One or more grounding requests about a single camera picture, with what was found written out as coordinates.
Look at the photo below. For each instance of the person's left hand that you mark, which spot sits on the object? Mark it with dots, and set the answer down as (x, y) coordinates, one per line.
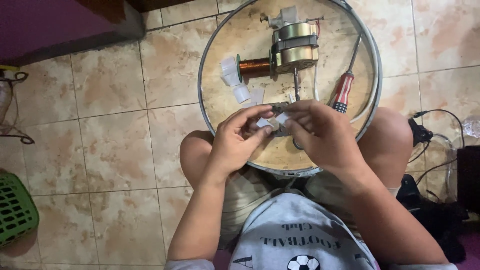
(232, 144)

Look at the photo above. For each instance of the person's right hand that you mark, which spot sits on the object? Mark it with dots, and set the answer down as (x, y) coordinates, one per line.
(330, 142)

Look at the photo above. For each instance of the small white insulation paper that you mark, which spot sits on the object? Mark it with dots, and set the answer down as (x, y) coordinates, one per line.
(282, 117)
(263, 122)

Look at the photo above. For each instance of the metal stator core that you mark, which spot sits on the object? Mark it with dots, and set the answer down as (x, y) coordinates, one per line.
(278, 107)

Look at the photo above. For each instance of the person's left leg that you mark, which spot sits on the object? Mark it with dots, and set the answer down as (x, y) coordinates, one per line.
(195, 153)

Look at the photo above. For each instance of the person's leg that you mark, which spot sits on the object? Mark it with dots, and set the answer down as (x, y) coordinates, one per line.
(386, 142)
(195, 153)

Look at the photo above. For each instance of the red white striped screwdriver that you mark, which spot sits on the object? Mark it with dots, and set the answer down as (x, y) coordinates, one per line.
(344, 90)

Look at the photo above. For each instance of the khaki shorts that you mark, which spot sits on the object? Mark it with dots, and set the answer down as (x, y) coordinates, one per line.
(243, 198)

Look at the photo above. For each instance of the person's right leg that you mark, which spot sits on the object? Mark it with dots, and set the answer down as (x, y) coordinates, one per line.
(386, 142)

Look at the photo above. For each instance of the tiny white paper piece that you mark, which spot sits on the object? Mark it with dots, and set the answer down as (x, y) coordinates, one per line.
(291, 98)

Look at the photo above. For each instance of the stack of white paper pieces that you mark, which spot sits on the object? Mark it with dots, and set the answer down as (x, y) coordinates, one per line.
(229, 70)

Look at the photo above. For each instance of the grey printed t-shirt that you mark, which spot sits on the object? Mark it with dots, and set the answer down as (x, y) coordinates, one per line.
(300, 232)

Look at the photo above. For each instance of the fan motor with shaft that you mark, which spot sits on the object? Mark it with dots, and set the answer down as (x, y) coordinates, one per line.
(296, 48)

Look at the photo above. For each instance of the clear glass jar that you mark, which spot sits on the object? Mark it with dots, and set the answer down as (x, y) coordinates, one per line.
(444, 165)

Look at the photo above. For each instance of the black bag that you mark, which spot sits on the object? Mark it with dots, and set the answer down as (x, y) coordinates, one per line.
(438, 221)

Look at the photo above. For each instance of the clear plastic bottle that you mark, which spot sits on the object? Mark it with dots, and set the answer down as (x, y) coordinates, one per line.
(471, 126)

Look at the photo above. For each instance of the black box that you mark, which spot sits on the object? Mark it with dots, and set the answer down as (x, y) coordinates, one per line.
(468, 178)

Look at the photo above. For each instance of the purple furniture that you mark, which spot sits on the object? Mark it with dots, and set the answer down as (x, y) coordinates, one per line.
(56, 26)

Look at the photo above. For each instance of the green plastic basket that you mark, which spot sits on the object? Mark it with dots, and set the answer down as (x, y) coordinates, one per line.
(15, 210)

